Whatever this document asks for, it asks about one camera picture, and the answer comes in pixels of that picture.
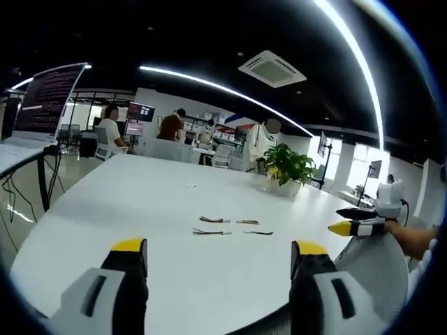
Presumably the monitor on stand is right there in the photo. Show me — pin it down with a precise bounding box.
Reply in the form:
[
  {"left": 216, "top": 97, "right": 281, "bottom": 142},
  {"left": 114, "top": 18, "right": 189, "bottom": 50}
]
[{"left": 356, "top": 159, "right": 384, "bottom": 207}]

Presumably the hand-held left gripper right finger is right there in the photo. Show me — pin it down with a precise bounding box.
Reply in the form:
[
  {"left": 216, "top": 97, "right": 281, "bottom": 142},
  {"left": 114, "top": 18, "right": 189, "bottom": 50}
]
[{"left": 289, "top": 239, "right": 389, "bottom": 335}]

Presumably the long ceiling light strip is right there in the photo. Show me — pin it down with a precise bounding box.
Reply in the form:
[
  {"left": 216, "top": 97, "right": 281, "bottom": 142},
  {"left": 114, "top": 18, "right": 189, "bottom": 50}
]
[{"left": 139, "top": 65, "right": 314, "bottom": 137}]

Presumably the wall television screen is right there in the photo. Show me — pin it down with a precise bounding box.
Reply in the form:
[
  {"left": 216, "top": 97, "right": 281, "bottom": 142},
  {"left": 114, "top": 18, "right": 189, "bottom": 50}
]
[{"left": 126, "top": 101, "right": 156, "bottom": 124}]

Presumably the white office chair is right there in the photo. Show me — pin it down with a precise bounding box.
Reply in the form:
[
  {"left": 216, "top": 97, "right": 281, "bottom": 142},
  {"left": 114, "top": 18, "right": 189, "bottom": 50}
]
[{"left": 93, "top": 126, "right": 127, "bottom": 162}]

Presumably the curved ceiling light strip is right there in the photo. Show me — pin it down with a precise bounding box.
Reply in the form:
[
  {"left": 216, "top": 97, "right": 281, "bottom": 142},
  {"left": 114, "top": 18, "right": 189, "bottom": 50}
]
[{"left": 312, "top": 0, "right": 387, "bottom": 151}]

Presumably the large display screen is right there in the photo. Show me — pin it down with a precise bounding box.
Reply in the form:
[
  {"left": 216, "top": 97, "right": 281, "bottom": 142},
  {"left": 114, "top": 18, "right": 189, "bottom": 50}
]
[{"left": 12, "top": 62, "right": 89, "bottom": 141}]

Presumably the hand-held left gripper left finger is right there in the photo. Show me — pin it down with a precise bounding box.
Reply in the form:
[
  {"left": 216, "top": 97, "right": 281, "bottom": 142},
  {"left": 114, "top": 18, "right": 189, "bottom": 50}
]
[{"left": 45, "top": 237, "right": 149, "bottom": 335}]

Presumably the white side desk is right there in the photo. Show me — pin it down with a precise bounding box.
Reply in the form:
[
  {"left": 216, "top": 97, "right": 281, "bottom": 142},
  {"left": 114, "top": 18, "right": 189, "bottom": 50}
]
[{"left": 0, "top": 137, "right": 62, "bottom": 214}]

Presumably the ceiling air conditioner vent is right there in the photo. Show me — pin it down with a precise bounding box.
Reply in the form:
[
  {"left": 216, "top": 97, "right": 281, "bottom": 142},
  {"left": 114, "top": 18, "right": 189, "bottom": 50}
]
[{"left": 237, "top": 50, "right": 308, "bottom": 89}]

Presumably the green potted plant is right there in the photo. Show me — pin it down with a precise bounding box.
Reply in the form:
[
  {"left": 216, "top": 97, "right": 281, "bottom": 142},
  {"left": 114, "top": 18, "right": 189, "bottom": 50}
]
[{"left": 261, "top": 142, "right": 318, "bottom": 197}]

